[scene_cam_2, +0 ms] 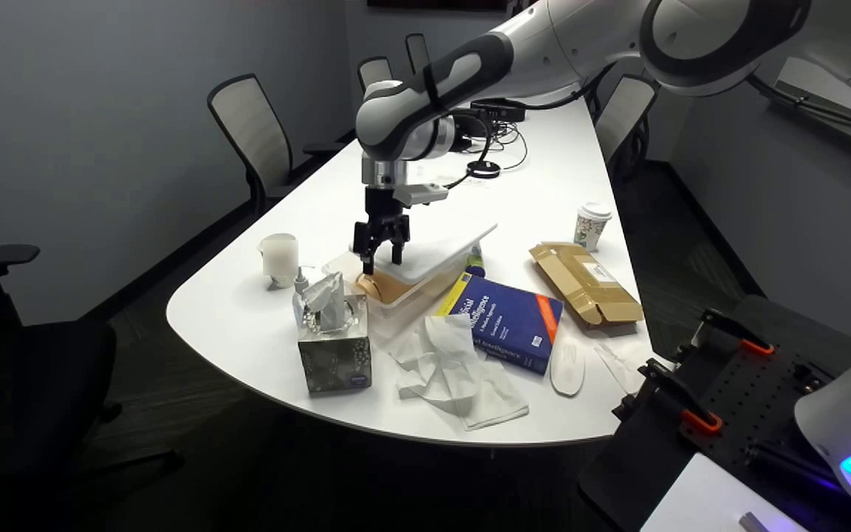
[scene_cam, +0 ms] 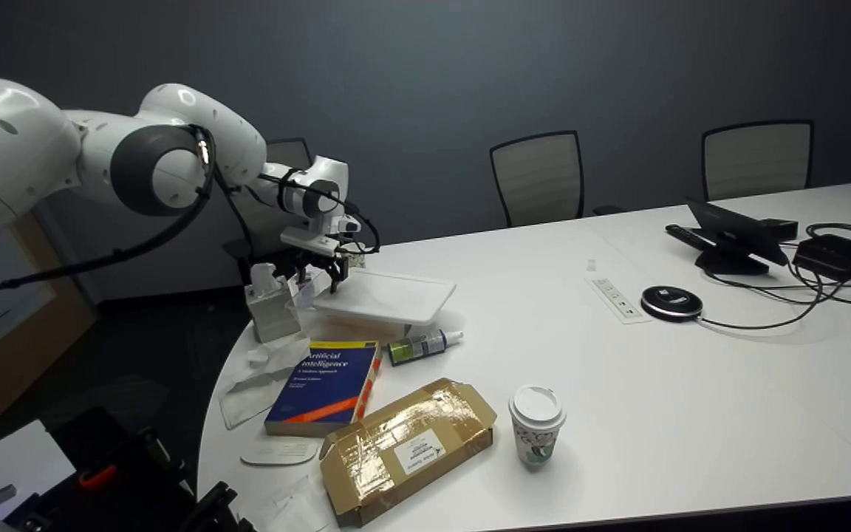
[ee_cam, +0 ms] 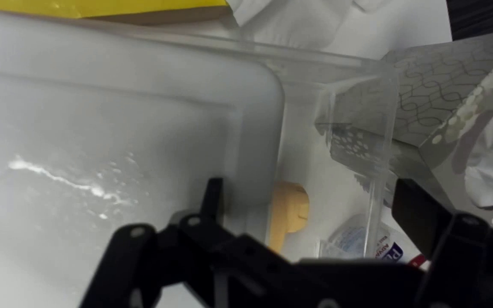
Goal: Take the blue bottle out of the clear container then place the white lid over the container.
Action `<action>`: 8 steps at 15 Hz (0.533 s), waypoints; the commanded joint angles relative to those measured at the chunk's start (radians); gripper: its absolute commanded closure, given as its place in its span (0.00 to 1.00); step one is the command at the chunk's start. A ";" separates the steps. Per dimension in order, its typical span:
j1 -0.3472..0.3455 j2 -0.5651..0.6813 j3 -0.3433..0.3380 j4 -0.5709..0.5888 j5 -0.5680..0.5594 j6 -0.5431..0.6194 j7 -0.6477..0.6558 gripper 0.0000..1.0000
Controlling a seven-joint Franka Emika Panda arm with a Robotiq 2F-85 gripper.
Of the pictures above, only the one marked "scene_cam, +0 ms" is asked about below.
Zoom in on clear food container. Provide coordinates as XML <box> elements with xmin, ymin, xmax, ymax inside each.
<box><xmin>326</xmin><ymin>317</ymin><xmax>440</xmax><ymax>339</ymax></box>

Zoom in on crumpled white napkins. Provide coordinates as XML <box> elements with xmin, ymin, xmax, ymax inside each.
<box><xmin>215</xmin><ymin>334</ymin><xmax>311</xmax><ymax>429</ymax></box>

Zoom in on round black speakerphone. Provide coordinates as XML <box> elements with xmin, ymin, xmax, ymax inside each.
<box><xmin>641</xmin><ymin>283</ymin><xmax>703</xmax><ymax>321</ymax></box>

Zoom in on black clamp mount stand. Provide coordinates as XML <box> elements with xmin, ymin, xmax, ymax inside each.
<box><xmin>6</xmin><ymin>408</ymin><xmax>254</xmax><ymax>532</ymax></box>

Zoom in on white oval plastic piece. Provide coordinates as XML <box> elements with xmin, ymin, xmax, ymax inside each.
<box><xmin>239</xmin><ymin>439</ymin><xmax>316</xmax><ymax>467</ymax></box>

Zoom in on black power adapter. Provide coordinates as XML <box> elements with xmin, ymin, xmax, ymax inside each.
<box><xmin>795</xmin><ymin>222</ymin><xmax>851</xmax><ymax>281</ymax></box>

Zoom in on black conference phone device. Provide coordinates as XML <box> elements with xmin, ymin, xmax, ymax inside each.
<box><xmin>666</xmin><ymin>201</ymin><xmax>799</xmax><ymax>275</ymax></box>

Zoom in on white remote control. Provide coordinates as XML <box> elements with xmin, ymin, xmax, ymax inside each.
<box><xmin>592</xmin><ymin>278</ymin><xmax>641</xmax><ymax>321</ymax></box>

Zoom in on middle mesh office chair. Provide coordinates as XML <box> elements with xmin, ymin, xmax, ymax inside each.
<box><xmin>492</xmin><ymin>129</ymin><xmax>585</xmax><ymax>225</ymax></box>

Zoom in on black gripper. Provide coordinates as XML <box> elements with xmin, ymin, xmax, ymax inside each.
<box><xmin>270</xmin><ymin>222</ymin><xmax>362</xmax><ymax>293</ymax></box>

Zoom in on white container lid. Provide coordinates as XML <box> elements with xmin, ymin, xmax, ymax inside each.
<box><xmin>313</xmin><ymin>271</ymin><xmax>455</xmax><ymax>324</ymax></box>

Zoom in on blue spray bottle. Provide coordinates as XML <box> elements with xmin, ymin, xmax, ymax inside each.
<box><xmin>388</xmin><ymin>331</ymin><xmax>464</xmax><ymax>365</ymax></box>

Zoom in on flat cardboard box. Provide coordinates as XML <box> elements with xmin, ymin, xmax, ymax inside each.
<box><xmin>320</xmin><ymin>377</ymin><xmax>496</xmax><ymax>526</ymax></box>

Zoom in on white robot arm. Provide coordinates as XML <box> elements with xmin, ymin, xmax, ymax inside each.
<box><xmin>0</xmin><ymin>77</ymin><xmax>365</xmax><ymax>289</ymax></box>

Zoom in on mesh office chair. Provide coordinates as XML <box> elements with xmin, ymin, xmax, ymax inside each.
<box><xmin>492</xmin><ymin>129</ymin><xmax>585</xmax><ymax>225</ymax></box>
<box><xmin>224</xmin><ymin>135</ymin><xmax>313</xmax><ymax>278</ymax></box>
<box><xmin>702</xmin><ymin>117</ymin><xmax>815</xmax><ymax>201</ymax></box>

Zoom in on black cable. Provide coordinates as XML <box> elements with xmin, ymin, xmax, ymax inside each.
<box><xmin>694</xmin><ymin>222</ymin><xmax>851</xmax><ymax>334</ymax></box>

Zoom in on white paper sheet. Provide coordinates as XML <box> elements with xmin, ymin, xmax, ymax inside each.
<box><xmin>0</xmin><ymin>420</ymin><xmax>77</xmax><ymax>519</ymax></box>

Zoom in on near mesh office chair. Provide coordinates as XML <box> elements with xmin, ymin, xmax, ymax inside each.
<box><xmin>224</xmin><ymin>135</ymin><xmax>313</xmax><ymax>278</ymax></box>

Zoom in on blue and orange book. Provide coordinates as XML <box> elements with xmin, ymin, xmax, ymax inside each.
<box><xmin>267</xmin><ymin>339</ymin><xmax>382</xmax><ymax>436</ymax></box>

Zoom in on far mesh office chair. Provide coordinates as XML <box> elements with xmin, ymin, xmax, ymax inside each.
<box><xmin>702</xmin><ymin>117</ymin><xmax>815</xmax><ymax>201</ymax></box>

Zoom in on white lidded coffee cup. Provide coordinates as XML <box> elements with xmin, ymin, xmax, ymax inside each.
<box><xmin>508</xmin><ymin>385</ymin><xmax>569</xmax><ymax>469</ymax></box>

